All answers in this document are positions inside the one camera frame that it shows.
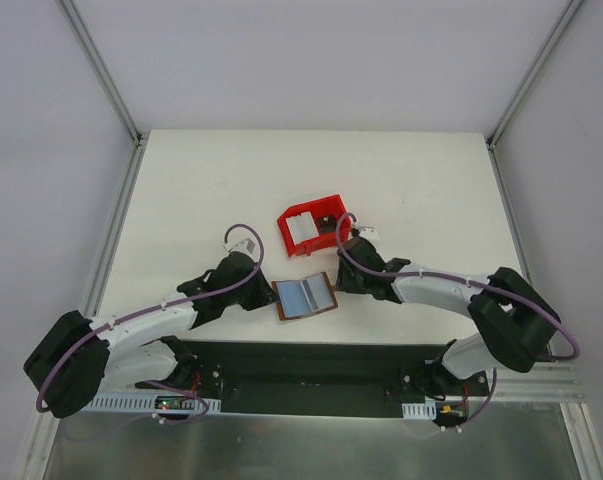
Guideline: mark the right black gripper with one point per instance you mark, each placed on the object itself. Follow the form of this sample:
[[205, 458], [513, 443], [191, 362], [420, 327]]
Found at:
[[347, 279]]

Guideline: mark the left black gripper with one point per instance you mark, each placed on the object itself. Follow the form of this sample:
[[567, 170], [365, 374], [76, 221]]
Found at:
[[260, 291]]

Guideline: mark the silver VIP card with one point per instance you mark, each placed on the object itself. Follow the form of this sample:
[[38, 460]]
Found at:
[[317, 292], [292, 299]]

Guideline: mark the brown leather card holder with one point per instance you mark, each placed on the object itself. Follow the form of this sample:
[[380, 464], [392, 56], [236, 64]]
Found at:
[[309, 313]]

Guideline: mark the red plastic bin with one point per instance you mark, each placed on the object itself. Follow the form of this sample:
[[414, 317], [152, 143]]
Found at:
[[332, 204]]

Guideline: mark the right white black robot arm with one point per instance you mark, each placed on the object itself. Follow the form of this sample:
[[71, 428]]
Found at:
[[514, 324]]

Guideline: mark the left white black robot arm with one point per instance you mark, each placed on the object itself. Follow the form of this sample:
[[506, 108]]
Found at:
[[81, 357]]

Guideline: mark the black VIP card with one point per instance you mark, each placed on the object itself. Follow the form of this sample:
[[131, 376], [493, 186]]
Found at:
[[326, 224]]

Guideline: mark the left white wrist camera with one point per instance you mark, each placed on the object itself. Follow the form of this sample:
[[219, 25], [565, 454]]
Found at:
[[246, 247]]

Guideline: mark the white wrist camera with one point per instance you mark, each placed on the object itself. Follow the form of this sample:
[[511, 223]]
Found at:
[[246, 247], [366, 232]]

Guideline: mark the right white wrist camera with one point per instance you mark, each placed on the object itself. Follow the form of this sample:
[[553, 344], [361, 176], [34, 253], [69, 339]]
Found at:
[[366, 232]]

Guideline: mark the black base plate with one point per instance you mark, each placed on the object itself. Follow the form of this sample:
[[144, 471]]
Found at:
[[338, 380]]

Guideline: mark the right white cable duct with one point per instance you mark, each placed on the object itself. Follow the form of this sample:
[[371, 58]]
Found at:
[[419, 411]]

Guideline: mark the white cable duct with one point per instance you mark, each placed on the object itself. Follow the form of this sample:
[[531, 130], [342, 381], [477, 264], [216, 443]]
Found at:
[[419, 411], [153, 402]]

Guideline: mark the left white cable duct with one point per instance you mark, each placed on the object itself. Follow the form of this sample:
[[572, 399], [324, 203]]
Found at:
[[153, 402]]

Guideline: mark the left aluminium frame post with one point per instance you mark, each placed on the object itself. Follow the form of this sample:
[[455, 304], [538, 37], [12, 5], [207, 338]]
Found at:
[[88, 45]]

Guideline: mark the aluminium frame post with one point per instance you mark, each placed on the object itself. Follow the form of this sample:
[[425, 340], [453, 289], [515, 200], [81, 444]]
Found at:
[[547, 49], [88, 45]]

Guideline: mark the right aluminium frame post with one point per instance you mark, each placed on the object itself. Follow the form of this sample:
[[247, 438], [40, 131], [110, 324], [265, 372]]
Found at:
[[547, 49]]

